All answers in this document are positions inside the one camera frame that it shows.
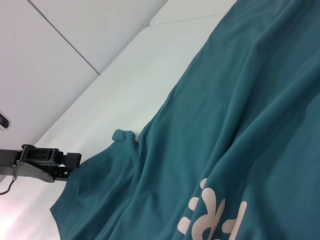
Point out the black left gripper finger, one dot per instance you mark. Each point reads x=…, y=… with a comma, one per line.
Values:
x=62, y=173
x=71, y=160

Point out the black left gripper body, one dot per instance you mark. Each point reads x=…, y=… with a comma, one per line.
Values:
x=35, y=155

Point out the teal blue printed t-shirt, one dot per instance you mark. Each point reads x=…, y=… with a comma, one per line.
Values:
x=225, y=112

